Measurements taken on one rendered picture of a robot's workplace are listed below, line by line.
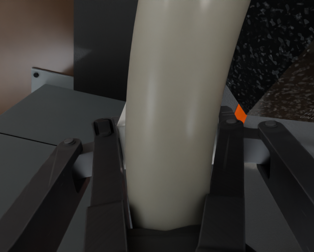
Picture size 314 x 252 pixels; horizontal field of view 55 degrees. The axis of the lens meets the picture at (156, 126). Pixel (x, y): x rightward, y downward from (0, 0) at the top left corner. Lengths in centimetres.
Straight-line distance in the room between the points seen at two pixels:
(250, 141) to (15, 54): 118
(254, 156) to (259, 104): 30
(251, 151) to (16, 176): 64
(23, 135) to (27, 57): 44
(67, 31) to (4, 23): 24
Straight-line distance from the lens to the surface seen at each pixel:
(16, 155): 82
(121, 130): 17
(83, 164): 16
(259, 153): 16
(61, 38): 118
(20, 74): 130
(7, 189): 72
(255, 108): 47
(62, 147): 16
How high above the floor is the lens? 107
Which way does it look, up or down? 63 degrees down
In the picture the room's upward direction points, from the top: 165 degrees counter-clockwise
